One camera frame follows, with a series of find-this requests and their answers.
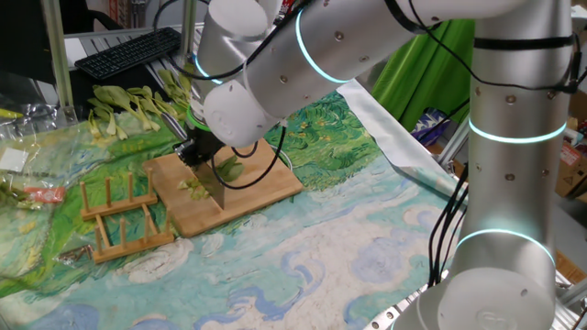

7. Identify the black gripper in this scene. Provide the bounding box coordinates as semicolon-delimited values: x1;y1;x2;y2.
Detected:
175;127;227;170

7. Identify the steel cleaver knife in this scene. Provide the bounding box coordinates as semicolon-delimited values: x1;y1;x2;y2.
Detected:
160;112;227;211

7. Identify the green pakchoi stalk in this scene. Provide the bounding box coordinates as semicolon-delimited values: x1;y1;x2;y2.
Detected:
215;155;246;183

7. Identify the bamboo cutting board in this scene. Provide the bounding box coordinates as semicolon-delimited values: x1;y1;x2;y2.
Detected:
142;137;305;238

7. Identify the wooden peg rack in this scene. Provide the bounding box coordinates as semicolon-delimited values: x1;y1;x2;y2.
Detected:
79;167;175;265

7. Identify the black computer keyboard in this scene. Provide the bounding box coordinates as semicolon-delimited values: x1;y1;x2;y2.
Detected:
74;26;183;82

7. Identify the pile of bok choy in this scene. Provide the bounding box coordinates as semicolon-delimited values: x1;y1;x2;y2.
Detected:
68;63;172;121

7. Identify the painted landscape tablecloth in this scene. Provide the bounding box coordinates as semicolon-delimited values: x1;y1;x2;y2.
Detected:
0;86;490;330

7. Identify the clear plastic bag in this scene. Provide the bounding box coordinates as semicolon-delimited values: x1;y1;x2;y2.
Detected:
0;103;116;297

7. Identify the small bag of screws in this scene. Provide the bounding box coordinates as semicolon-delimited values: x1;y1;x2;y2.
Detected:
55;245;95;268

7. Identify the red printed label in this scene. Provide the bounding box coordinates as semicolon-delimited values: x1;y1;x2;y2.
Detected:
23;186;68;204

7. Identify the white paper label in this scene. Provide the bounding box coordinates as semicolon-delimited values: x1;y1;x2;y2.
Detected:
0;147;30;173

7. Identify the dark green vegetable bunch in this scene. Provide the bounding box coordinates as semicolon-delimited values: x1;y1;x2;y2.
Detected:
0;181;33;211

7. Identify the black office chair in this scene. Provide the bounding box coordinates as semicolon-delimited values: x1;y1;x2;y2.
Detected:
59;0;125;33

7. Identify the black monitor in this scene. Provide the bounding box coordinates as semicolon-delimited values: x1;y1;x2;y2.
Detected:
0;0;57;86

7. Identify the blue patterned bag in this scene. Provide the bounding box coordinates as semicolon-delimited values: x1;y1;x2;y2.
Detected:
411;107;460;148

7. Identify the green fabric curtain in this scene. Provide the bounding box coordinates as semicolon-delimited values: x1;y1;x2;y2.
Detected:
371;17;476;132

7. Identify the cardboard box red label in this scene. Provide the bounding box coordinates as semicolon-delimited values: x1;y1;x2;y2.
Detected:
553;116;587;203

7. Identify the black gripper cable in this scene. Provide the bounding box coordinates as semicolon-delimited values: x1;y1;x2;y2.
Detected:
210;126;288;190

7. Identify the aluminium frame post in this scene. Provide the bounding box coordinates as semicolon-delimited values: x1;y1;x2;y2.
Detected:
180;0;199;65
40;0;79;124
557;278;587;309
437;114;471;167

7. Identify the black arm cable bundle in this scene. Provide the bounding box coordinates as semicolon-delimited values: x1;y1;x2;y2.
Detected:
427;164;470;288

